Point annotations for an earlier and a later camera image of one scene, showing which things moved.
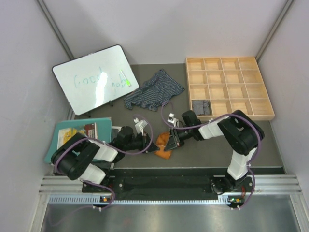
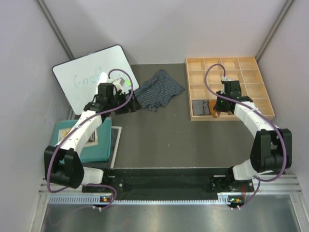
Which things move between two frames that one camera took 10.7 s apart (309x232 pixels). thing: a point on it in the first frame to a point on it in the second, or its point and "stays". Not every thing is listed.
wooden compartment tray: [217, 86] stays
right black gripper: [173, 142] to [218, 108]
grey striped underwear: [201, 107] stays
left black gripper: [153, 147] to [132, 106]
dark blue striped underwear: [155, 93] stays
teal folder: [104, 126] stays
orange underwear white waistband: [161, 140] to [215, 113]
